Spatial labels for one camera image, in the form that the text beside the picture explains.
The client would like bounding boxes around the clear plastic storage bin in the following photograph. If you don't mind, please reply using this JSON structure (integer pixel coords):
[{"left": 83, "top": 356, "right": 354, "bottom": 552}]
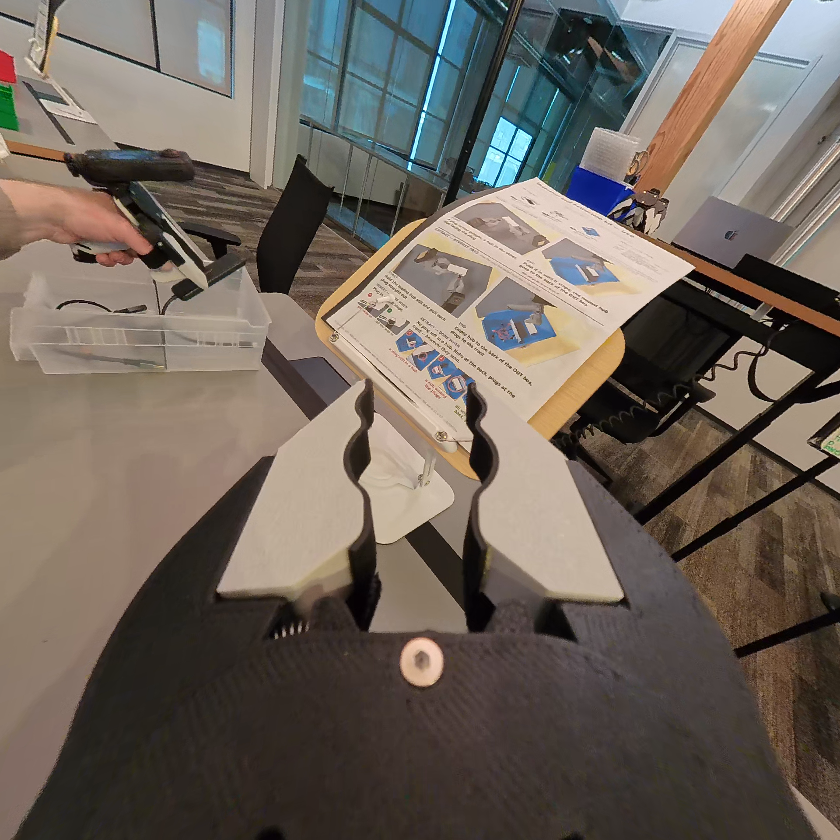
[{"left": 11, "top": 269, "right": 270, "bottom": 375}]

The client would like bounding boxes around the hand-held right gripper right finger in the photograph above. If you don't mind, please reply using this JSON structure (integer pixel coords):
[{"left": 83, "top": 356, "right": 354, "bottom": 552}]
[{"left": 462, "top": 388, "right": 626, "bottom": 627}]

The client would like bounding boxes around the blue container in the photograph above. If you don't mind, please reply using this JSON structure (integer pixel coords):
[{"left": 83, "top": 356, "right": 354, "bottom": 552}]
[{"left": 567, "top": 164, "right": 634, "bottom": 217}]

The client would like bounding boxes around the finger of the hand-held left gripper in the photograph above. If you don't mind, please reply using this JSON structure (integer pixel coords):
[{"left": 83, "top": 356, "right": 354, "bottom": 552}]
[{"left": 132, "top": 184, "right": 212, "bottom": 298}]

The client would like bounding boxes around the person's left hand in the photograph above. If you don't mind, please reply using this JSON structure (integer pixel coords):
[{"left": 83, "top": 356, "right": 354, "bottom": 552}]
[{"left": 14, "top": 182, "right": 153, "bottom": 267}]

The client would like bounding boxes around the wooden post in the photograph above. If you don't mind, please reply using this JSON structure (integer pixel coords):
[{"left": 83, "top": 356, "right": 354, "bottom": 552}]
[{"left": 637, "top": 0, "right": 795, "bottom": 194}]

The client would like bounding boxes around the thin black cable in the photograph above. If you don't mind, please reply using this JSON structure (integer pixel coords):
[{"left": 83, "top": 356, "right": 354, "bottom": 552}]
[{"left": 50, "top": 297, "right": 149, "bottom": 319}]

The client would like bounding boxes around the wood top black desk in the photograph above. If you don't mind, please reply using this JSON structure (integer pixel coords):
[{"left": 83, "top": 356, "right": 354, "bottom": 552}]
[{"left": 617, "top": 237, "right": 840, "bottom": 565}]

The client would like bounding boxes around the white container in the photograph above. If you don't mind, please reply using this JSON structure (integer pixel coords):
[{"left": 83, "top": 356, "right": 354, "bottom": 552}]
[{"left": 581, "top": 128, "right": 640, "bottom": 178}]

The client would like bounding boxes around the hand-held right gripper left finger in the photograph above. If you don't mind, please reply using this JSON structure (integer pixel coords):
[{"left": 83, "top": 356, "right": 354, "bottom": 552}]
[{"left": 217, "top": 381, "right": 382, "bottom": 620}]

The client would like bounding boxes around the instruction sheet wooden board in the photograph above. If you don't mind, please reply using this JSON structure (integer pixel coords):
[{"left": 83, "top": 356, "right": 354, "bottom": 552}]
[{"left": 315, "top": 180, "right": 694, "bottom": 480}]

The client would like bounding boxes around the black chair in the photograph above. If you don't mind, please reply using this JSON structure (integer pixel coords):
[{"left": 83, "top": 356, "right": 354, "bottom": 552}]
[{"left": 184, "top": 155, "right": 333, "bottom": 294}]

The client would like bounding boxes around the grey laptop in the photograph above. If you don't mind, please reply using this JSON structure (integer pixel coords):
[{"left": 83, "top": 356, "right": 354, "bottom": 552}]
[{"left": 672, "top": 197, "right": 795, "bottom": 270}]

